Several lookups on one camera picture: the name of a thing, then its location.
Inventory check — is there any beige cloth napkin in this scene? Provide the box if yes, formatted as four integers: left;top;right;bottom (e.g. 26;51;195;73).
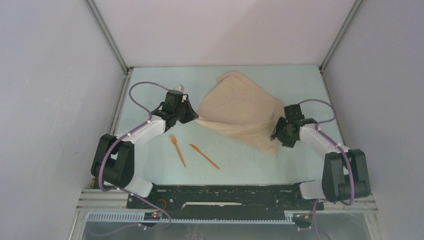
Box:
196;71;285;157

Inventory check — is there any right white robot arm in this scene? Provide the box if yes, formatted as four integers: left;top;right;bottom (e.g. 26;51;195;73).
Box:
270;104;371;209

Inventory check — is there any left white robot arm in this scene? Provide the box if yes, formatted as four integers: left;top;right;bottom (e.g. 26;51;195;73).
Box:
91;90;199;208

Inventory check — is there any orange plastic fork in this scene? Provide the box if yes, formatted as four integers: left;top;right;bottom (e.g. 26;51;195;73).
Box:
170;134;187;168

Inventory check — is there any orange plastic knife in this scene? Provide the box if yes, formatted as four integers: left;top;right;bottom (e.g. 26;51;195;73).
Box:
189;144;221;170

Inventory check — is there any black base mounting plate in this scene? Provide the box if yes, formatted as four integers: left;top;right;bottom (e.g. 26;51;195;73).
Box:
146;184;315;221

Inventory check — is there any white cable duct strip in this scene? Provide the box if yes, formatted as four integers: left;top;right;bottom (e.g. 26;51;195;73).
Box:
86;211;296;225

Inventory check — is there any aluminium frame rail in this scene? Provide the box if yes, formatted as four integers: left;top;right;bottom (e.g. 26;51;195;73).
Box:
76;189;378;214

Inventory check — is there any left corner aluminium post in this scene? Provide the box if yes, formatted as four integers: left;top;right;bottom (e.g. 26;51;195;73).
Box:
84;0;129;74

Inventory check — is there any corner aluminium post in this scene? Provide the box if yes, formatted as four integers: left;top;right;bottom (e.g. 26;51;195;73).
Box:
319;0;365;74
84;0;129;74

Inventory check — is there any right corner aluminium post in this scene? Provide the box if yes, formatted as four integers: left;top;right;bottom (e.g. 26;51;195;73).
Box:
319;0;365;74

